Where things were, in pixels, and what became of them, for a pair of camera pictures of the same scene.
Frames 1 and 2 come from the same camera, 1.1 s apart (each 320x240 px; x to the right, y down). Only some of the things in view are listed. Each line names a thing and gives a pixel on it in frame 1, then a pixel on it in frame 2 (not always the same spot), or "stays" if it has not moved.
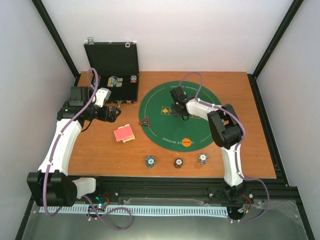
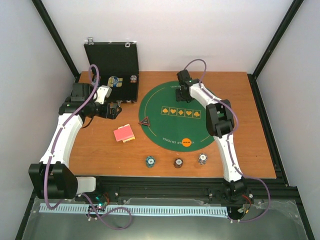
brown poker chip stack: [178, 162] stays
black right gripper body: [176, 112] -> [181, 97]
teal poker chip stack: [150, 161] stays
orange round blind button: [186, 142] stays
